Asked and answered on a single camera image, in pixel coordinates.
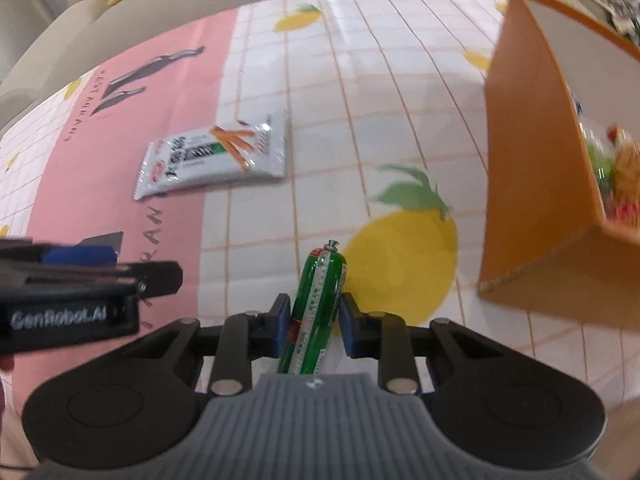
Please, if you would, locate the green sausage stick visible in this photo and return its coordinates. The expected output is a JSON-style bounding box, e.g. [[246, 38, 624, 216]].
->
[[278, 240, 347, 375]]

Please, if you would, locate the pink white patterned tablecloth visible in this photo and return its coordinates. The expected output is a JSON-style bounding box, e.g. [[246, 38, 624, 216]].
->
[[0, 0, 640, 480]]

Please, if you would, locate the white carrot snack packet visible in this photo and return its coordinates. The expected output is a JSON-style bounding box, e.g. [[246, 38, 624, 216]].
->
[[134, 110, 288, 200]]

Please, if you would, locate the orange storage box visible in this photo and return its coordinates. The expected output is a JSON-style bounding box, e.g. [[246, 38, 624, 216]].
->
[[478, 0, 639, 330]]

